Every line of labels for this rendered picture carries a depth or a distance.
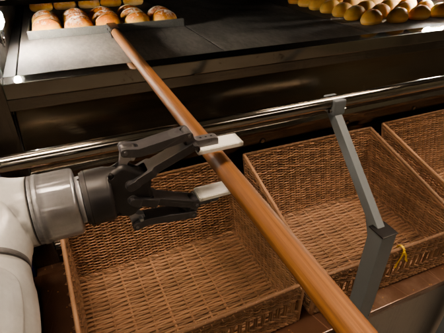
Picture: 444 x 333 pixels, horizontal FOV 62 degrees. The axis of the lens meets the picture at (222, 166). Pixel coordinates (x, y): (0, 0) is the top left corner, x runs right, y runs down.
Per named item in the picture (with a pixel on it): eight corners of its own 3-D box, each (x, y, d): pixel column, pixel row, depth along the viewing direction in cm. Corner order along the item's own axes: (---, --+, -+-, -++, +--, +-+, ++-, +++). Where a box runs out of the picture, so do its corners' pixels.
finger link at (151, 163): (125, 179, 53) (119, 172, 52) (191, 138, 54) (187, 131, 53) (131, 194, 50) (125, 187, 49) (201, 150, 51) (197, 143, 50)
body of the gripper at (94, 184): (72, 158, 50) (140, 145, 53) (84, 207, 55) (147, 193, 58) (77, 188, 44) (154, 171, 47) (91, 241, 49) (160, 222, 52)
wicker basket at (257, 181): (237, 214, 141) (238, 151, 126) (357, 182, 159) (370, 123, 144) (308, 319, 103) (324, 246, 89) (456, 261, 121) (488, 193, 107)
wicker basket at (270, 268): (71, 264, 120) (49, 195, 105) (228, 217, 140) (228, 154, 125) (92, 414, 83) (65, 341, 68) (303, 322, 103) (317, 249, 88)
